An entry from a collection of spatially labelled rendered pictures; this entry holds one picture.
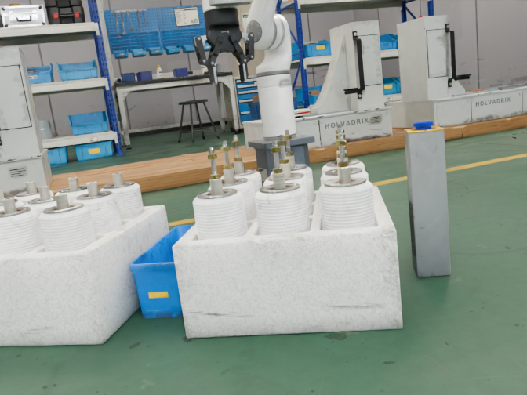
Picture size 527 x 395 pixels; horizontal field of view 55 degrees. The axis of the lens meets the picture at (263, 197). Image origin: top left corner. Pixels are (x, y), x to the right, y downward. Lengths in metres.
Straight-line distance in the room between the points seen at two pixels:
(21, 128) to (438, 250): 2.21
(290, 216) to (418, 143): 0.33
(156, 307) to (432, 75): 2.83
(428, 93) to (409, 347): 2.83
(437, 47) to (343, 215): 2.81
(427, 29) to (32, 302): 3.03
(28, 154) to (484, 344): 2.39
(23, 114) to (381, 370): 2.34
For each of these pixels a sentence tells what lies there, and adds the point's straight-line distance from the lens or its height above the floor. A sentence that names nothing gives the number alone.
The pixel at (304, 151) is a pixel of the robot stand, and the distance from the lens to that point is 1.37.
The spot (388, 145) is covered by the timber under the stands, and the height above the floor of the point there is 0.03.
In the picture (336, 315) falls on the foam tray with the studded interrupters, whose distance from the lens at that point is 0.91.
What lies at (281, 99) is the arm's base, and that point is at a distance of 1.36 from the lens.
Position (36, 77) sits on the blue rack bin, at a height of 0.85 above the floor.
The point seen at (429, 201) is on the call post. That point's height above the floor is 0.17.
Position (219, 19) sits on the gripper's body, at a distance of 1.14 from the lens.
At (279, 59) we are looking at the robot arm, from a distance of 1.38.
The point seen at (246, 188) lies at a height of 0.24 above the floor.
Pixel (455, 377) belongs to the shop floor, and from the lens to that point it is 0.80.
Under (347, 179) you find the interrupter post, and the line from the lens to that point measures 0.91.
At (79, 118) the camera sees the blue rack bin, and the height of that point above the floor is 0.42.
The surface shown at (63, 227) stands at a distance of 1.02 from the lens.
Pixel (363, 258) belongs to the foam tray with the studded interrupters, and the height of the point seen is 0.13.
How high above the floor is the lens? 0.42
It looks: 11 degrees down
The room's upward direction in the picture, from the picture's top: 7 degrees counter-clockwise
